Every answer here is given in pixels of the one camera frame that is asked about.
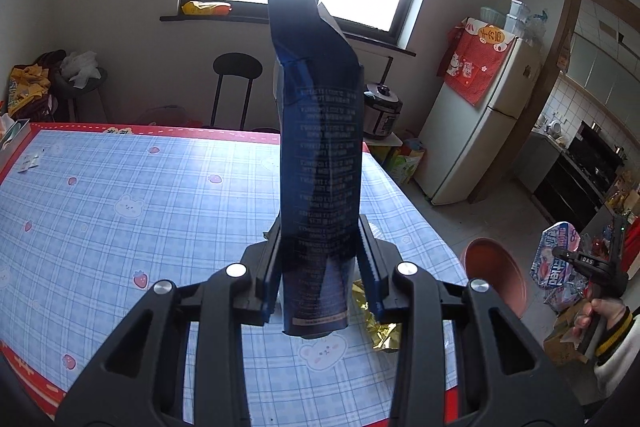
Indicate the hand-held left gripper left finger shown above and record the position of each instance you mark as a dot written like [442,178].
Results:
[272,277]

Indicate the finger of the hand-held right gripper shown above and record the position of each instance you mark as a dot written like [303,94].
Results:
[565,256]

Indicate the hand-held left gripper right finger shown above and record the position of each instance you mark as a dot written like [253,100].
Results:
[372,277]

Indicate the pink and white snack bag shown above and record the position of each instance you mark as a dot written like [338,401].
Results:
[547,274]

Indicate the brown plastic bucket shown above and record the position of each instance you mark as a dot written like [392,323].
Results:
[495,272]

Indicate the blue carton box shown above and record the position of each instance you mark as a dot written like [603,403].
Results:
[320,147]

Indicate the person's right forearm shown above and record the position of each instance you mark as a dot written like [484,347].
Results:
[620,357]

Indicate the person's right hand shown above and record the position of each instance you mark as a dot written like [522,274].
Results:
[610,312]

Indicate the gold foil wrapper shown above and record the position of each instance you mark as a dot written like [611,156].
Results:
[385,329]

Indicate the cardboard box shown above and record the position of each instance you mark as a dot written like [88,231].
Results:
[562,339]

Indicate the black oven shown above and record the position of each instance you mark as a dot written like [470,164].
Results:
[575,177]

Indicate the green shopping bags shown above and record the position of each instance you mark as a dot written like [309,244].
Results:
[405,162]

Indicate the white kettle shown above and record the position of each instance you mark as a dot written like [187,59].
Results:
[553,128]

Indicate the small white side table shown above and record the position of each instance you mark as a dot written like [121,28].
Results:
[385,141]

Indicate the white refrigerator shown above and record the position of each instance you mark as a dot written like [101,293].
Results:
[480,142]

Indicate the blue checked tablecloth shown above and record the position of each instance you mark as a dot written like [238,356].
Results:
[125,217]

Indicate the silver pressure cooker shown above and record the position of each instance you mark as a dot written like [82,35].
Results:
[382,109]

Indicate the black round stool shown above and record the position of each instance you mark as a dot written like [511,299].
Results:
[237,67]

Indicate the red printed cloth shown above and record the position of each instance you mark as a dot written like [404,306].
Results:
[472,62]

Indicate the clear plastic containers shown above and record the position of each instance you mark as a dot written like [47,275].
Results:
[517,19]

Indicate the dark low stool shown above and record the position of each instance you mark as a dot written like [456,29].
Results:
[92,89]

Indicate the small white sachets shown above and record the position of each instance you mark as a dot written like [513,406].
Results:
[30,162]

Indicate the yellow snack packet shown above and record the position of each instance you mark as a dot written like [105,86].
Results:
[205,8]

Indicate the crumpled white plastic bag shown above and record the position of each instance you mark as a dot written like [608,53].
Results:
[79,67]

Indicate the grey tissue tin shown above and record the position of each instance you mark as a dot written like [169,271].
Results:
[15,134]

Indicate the yellow snack bags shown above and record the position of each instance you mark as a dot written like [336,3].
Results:
[27,89]

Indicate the kitchen wall cabinets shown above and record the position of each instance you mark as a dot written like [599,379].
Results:
[600,67]

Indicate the black metal rack frame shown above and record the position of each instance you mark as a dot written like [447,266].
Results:
[387,69]

